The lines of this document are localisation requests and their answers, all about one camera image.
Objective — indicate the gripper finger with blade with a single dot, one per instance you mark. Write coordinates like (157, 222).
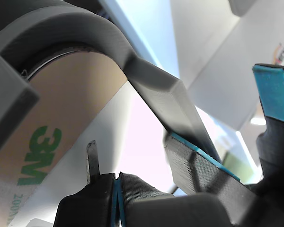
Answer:
(85, 208)

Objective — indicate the grey printed fixture with legs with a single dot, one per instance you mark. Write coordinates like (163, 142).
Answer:
(61, 26)

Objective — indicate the idle gripper finger with blue pad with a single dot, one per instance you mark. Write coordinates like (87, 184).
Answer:
(277, 94)
(198, 170)

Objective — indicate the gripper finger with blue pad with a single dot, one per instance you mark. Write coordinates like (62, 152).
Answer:
(156, 208)

